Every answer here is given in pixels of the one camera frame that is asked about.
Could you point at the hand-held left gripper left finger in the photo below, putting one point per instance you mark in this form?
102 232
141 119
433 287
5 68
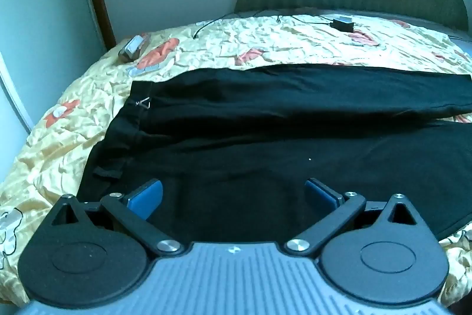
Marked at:
145 198

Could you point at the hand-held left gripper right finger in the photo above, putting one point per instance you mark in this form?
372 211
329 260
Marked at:
321 195

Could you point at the black pants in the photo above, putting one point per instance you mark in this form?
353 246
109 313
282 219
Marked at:
258 138

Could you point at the yellow floral bedspread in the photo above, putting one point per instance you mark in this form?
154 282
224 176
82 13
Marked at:
55 152

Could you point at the small silver brown case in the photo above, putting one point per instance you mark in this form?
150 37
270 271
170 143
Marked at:
131 48

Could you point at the black power adapter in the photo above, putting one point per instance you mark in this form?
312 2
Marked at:
343 23

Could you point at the white floral panel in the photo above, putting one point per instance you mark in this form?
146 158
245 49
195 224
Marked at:
40 5

